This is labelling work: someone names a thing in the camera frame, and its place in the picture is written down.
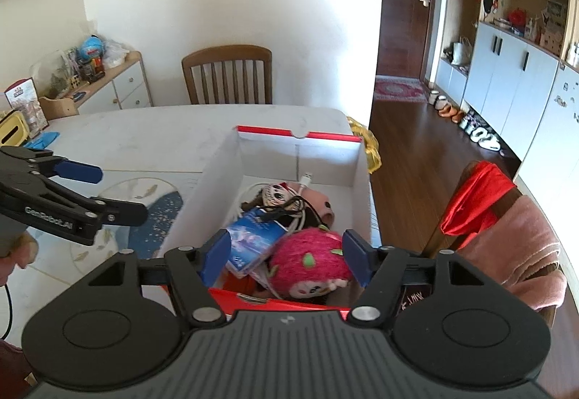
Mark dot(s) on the person's left hand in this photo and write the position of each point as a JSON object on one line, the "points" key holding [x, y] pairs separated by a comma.
{"points": [[25, 252]]}

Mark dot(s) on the blue and white round mat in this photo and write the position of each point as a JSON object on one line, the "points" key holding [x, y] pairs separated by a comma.
{"points": [[144, 209]]}

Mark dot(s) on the white sticker cabinet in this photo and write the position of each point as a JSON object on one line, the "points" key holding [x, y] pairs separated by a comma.
{"points": [[556, 141]]}

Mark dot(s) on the pink towel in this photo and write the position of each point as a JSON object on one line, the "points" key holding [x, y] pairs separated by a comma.
{"points": [[524, 254]]}

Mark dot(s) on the wooden slat-back chair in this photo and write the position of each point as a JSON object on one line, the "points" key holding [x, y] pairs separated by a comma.
{"points": [[226, 57]]}

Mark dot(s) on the dark wooden door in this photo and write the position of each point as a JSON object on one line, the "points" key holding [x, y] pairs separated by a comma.
{"points": [[402, 32]]}

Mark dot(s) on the white drawer sideboard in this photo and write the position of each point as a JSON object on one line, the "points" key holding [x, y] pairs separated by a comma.
{"points": [[126, 87]]}

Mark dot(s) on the clear plastic bag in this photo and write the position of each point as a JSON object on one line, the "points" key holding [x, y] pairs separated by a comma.
{"points": [[115, 53]]}

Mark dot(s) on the white cardboard box red rim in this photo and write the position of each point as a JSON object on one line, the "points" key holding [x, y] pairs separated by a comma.
{"points": [[271, 159]]}

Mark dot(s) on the low bench cabinet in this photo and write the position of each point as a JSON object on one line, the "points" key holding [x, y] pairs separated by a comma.
{"points": [[450, 82]]}

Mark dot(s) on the red patterned rug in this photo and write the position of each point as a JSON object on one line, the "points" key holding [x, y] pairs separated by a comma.
{"points": [[400, 89]]}

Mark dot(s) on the glass dome ornament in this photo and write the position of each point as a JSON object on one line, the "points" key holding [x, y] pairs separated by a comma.
{"points": [[54, 73]]}

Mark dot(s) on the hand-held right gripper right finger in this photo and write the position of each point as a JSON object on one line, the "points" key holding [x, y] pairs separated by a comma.
{"points": [[357, 259]]}

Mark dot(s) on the row of shoes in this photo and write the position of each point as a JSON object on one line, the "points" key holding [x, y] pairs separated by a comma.
{"points": [[470, 127]]}

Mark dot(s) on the blue cloth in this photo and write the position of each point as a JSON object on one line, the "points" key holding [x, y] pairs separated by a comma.
{"points": [[43, 140]]}

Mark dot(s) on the beige printed box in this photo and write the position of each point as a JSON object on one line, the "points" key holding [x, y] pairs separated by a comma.
{"points": [[554, 32]]}

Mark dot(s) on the light wooden tray box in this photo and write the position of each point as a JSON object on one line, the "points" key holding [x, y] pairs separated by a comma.
{"points": [[56, 107]]}

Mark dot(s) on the red garment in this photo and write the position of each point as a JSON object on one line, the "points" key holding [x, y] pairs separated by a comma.
{"points": [[479, 195]]}

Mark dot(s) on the beige bag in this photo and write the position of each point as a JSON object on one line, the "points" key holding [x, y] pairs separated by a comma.
{"points": [[462, 53]]}

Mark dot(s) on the blue and white packet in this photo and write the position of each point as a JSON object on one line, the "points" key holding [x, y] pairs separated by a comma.
{"points": [[251, 240]]}

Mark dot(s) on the toy robot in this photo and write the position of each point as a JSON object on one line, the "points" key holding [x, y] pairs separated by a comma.
{"points": [[92, 70]]}

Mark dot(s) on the white face doll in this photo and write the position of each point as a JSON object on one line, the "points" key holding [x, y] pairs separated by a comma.
{"points": [[273, 195]]}

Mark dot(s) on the pink plush toy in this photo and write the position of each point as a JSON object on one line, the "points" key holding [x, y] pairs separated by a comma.
{"points": [[307, 259]]}

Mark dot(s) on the blue-grey cabinet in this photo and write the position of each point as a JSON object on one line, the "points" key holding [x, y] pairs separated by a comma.
{"points": [[511, 87]]}

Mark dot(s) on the red framed picture stand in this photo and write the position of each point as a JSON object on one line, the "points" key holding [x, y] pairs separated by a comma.
{"points": [[25, 103]]}

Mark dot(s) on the blue globe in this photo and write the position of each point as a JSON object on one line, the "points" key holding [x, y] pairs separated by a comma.
{"points": [[90, 47]]}

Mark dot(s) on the yellow tissue box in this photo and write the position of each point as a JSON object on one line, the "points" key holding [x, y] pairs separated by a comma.
{"points": [[13, 127]]}

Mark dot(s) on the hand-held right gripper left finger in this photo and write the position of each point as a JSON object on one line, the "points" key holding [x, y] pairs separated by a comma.
{"points": [[216, 256]]}

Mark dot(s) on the yellow cloth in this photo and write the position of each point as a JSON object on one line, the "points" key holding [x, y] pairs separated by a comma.
{"points": [[368, 145]]}

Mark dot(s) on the person's dark red clothing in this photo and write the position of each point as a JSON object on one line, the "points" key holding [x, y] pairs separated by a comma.
{"points": [[11, 372]]}

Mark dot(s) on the red ornament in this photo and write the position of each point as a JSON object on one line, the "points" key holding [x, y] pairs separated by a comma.
{"points": [[518, 15]]}

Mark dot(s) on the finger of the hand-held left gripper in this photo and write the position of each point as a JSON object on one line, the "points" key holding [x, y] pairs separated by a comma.
{"points": [[122, 214], [81, 171]]}

